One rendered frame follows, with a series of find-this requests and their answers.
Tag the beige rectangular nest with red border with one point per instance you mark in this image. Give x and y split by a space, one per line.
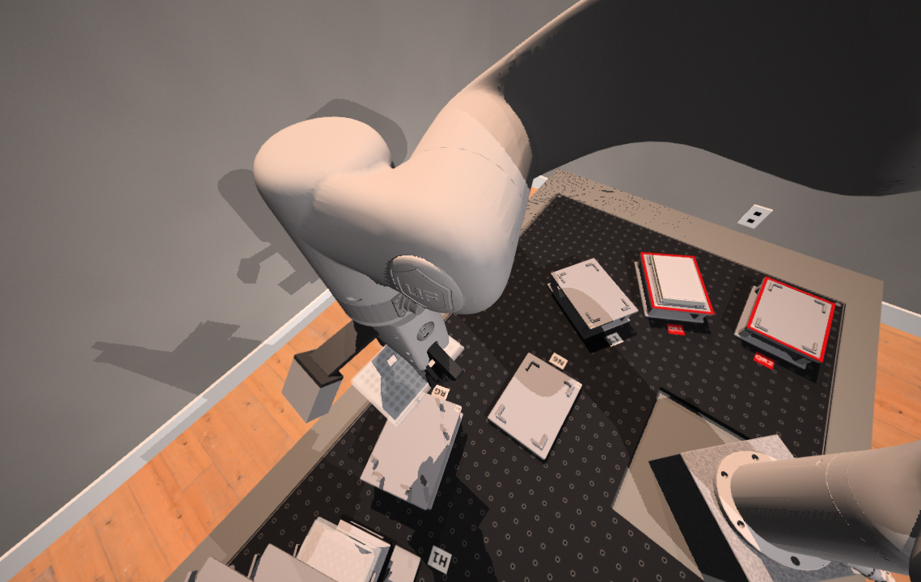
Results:
785 316

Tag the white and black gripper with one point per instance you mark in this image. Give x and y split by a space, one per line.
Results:
418 339

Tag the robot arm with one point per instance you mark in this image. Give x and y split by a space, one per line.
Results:
823 93

